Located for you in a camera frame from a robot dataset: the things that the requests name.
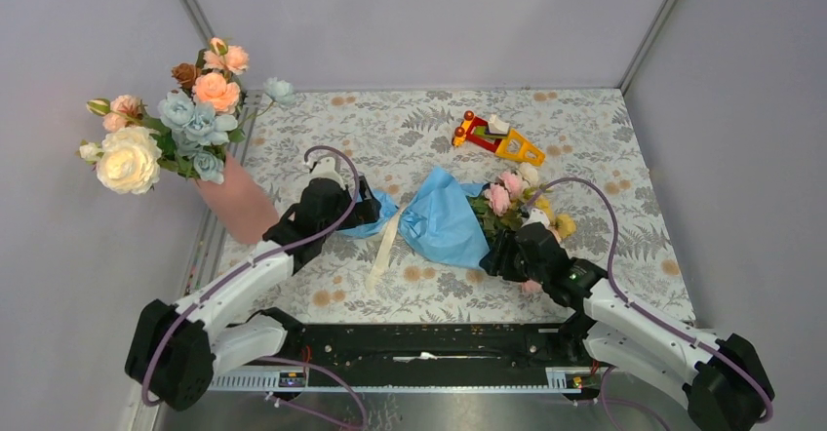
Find cream ribbon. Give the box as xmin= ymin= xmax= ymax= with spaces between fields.
xmin=366 ymin=205 xmax=407 ymax=294

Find blue paper bouquet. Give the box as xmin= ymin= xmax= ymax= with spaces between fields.
xmin=339 ymin=163 xmax=576 ymax=270

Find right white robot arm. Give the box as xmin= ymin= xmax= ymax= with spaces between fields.
xmin=480 ymin=211 xmax=774 ymax=430

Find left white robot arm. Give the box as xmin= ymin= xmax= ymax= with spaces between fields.
xmin=125 ymin=156 xmax=381 ymax=411

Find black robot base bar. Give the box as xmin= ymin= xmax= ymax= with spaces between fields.
xmin=263 ymin=308 xmax=606 ymax=376

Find pink ceramic vase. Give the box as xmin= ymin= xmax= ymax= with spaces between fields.
xmin=195 ymin=155 xmax=279 ymax=245

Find flowers in vase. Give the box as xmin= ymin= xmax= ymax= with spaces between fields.
xmin=77 ymin=37 xmax=298 ymax=196

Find floral patterned table mat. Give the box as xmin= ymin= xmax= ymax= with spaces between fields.
xmin=243 ymin=90 xmax=695 ymax=323

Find colourful toy block car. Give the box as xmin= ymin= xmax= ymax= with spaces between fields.
xmin=452 ymin=110 xmax=545 ymax=167

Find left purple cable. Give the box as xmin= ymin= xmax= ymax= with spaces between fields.
xmin=140 ymin=145 xmax=362 ymax=408

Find purple cable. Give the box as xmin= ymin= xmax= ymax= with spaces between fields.
xmin=526 ymin=176 xmax=774 ymax=424
xmin=140 ymin=145 xmax=362 ymax=408

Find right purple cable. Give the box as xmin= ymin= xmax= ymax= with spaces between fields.
xmin=526 ymin=176 xmax=774 ymax=424

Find white slotted cable duct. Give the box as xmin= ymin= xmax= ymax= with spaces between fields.
xmin=209 ymin=361 xmax=600 ymax=394

